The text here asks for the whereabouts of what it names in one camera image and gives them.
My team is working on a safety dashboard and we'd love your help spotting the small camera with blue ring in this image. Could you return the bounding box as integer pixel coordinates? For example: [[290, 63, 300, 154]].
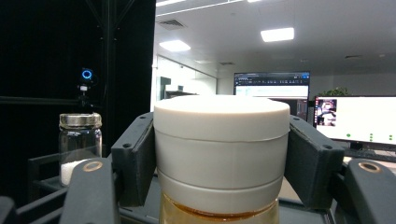
[[77, 66, 96, 108]]

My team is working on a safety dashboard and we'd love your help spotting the computer monitor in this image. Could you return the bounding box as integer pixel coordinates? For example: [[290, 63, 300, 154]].
[[233, 71, 311, 121], [313, 95, 396, 147]]

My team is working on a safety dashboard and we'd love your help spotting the ceiling air vent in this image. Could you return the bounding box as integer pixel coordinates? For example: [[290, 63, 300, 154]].
[[156, 19, 187, 31]]

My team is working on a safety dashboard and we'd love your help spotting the ceiling light panel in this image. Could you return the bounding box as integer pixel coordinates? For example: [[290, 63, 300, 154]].
[[159, 39, 191, 53], [260, 26, 295, 43]]

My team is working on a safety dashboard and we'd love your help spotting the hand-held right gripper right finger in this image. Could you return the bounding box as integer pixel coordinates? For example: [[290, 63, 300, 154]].
[[284, 114, 346, 210]]

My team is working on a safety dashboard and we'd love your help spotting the glass jar with white granules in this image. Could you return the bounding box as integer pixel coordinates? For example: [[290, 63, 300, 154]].
[[58, 112, 104, 188]]

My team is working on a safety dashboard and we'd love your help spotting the green plant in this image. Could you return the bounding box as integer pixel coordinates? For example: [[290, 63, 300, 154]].
[[317, 86, 350, 97]]

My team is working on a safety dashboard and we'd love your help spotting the white-capped orange spice bottle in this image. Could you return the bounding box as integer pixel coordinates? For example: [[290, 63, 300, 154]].
[[152, 94, 291, 224]]

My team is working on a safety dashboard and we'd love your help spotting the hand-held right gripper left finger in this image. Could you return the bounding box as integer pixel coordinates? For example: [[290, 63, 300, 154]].
[[110, 111, 157, 208]]

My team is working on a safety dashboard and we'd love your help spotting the black curtain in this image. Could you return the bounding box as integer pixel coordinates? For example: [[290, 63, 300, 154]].
[[0, 0, 157, 206]]

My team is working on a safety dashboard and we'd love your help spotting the black keyboard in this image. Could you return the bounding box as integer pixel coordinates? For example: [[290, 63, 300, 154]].
[[343, 147, 396, 163]]

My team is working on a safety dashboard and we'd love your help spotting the black metal rack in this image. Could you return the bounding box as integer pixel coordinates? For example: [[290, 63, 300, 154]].
[[27, 151, 344, 224]]

